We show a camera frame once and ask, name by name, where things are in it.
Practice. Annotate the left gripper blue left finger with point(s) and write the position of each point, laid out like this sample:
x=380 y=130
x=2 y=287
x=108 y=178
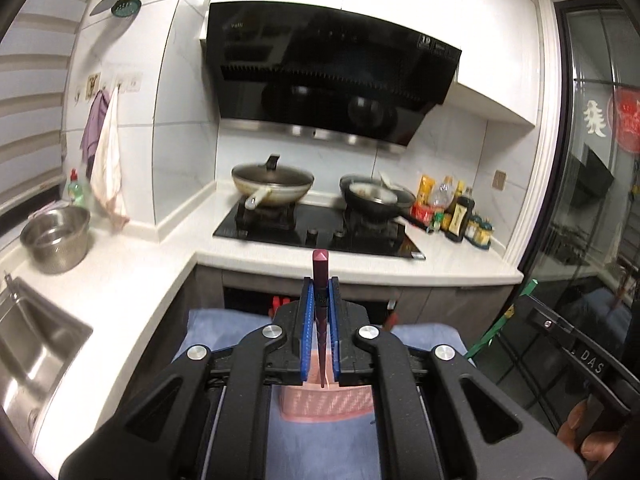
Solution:
x=305 y=314

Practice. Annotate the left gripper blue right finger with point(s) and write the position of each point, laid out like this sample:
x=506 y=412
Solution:
x=338 y=325

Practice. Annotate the dark red chopstick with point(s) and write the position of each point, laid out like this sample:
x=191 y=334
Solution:
x=391 y=322
x=320 y=265

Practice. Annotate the green chopstick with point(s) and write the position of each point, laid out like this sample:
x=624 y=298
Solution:
x=492 y=333

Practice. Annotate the person's right hand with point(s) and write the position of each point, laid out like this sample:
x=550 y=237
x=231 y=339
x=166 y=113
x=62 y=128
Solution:
x=596 y=448

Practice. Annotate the black gas stove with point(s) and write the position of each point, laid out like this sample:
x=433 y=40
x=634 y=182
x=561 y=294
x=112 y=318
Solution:
x=316 y=227

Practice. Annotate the black wok with lid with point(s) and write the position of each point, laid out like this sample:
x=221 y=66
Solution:
x=378 y=203

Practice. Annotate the pink plastic utensil holder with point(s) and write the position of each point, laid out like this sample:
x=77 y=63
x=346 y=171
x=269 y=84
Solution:
x=333 y=403

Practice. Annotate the beige wok with lid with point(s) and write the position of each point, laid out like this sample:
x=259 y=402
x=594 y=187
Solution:
x=271 y=184

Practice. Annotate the red instant noodle cup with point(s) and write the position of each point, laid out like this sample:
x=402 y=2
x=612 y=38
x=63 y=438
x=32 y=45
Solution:
x=423 y=213

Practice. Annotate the small green cap jar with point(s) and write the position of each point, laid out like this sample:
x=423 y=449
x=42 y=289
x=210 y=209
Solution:
x=437 y=221

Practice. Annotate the dark soy sauce bottle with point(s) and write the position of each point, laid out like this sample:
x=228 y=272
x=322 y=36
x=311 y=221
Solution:
x=463 y=209

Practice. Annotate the yellow seasoning packet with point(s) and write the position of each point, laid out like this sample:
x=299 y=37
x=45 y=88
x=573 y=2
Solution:
x=424 y=190

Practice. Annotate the clear plastic oil bottle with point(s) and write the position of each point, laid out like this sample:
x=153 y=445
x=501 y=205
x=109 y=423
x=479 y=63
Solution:
x=442 y=196

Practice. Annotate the seasoning jar rack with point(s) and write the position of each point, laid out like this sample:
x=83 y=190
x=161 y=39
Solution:
x=479 y=232

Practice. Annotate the blue grey table mat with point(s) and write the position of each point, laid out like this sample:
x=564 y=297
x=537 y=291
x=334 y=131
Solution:
x=314 y=432

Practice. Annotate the black range hood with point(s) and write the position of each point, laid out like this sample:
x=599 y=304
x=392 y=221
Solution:
x=321 y=69

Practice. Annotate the white hanging towel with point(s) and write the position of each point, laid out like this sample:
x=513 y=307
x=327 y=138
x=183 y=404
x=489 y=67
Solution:
x=106 y=178

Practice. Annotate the green dish soap bottle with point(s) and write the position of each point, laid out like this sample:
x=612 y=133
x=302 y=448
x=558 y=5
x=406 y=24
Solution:
x=75 y=190

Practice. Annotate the steel mixing bowl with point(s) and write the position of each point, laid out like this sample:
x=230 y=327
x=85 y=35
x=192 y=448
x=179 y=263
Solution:
x=57 y=240

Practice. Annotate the stainless steel sink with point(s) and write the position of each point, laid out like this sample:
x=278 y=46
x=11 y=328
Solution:
x=39 y=341

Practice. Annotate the purple hanging cloth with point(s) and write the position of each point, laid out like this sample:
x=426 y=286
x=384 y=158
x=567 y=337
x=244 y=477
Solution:
x=91 y=136

